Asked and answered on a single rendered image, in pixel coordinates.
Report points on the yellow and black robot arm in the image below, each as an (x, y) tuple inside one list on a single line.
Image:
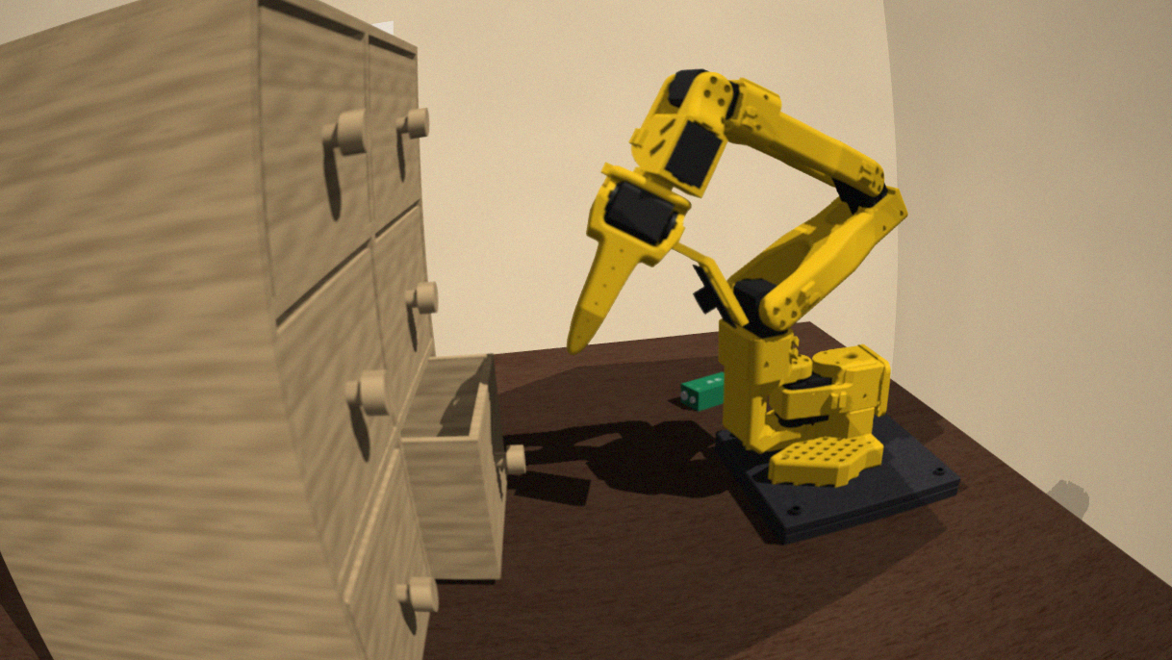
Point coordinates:
[(836, 393)]

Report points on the wooden chest of drawers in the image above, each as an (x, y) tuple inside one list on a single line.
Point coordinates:
[(154, 503)]

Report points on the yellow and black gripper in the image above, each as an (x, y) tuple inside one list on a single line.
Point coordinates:
[(641, 208)]

